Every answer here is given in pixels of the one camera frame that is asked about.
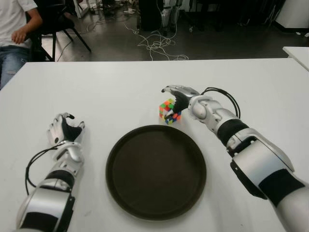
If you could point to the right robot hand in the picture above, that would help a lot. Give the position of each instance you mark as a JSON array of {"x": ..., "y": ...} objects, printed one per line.
[{"x": 182, "y": 99}]

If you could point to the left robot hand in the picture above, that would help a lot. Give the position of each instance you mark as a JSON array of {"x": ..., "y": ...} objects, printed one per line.
[{"x": 67, "y": 130}]

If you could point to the multicoloured Rubik's cube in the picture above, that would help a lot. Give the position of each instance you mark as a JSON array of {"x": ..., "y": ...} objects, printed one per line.
[{"x": 165, "y": 106}]

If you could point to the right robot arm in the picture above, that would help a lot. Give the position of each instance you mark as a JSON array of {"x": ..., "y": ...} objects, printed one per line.
[{"x": 256, "y": 157}]

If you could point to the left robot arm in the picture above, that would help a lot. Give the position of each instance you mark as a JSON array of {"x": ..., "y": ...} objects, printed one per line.
[{"x": 46, "y": 205}]

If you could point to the dark brown round plate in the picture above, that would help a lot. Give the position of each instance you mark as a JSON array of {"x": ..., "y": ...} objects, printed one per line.
[{"x": 157, "y": 174}]

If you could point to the white humanoid robot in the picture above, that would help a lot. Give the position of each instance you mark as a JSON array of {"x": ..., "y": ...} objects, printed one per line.
[{"x": 166, "y": 18}]

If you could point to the black cabinet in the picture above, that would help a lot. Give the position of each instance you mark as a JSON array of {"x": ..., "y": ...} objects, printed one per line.
[{"x": 150, "y": 14}]

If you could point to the white power strip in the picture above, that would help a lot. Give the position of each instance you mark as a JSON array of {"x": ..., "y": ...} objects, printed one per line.
[{"x": 130, "y": 11}]

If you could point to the black chair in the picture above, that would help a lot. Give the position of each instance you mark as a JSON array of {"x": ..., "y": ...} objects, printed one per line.
[{"x": 55, "y": 19}]

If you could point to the person in white shirt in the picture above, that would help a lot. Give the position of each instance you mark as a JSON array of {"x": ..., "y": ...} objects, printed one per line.
[{"x": 12, "y": 24}]

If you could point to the white side table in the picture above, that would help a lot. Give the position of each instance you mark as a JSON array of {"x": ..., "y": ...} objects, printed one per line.
[{"x": 299, "y": 54}]

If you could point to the small white floor object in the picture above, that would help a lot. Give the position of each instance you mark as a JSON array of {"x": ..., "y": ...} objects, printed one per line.
[{"x": 306, "y": 34}]

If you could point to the white frame desk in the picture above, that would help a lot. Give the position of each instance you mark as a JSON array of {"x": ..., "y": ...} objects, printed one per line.
[{"x": 79, "y": 9}]

